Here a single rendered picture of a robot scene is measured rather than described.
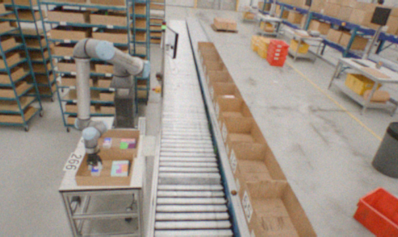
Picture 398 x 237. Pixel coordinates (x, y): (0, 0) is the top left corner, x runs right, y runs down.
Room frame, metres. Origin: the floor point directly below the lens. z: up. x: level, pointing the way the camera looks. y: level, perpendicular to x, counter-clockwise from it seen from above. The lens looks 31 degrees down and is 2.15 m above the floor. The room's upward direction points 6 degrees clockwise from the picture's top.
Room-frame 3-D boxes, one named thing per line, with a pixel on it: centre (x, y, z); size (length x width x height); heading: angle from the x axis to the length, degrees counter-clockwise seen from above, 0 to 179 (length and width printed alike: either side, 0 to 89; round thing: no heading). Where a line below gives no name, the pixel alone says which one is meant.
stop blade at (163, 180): (1.36, 0.00, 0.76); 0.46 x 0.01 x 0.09; 98
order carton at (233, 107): (2.13, -0.36, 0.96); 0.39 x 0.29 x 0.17; 8
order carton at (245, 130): (1.74, -0.41, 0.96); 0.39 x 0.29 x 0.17; 8
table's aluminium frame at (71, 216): (1.70, 0.73, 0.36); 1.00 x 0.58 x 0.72; 11
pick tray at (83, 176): (1.37, 0.64, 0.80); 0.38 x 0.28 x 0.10; 99
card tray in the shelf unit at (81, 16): (3.00, 1.62, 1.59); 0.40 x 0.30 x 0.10; 96
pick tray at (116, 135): (1.68, 0.68, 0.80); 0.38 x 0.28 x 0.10; 99
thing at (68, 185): (1.70, 0.73, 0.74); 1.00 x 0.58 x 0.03; 11
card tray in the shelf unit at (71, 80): (3.00, 1.63, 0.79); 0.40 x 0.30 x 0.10; 99
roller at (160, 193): (1.26, -0.02, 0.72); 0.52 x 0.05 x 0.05; 98
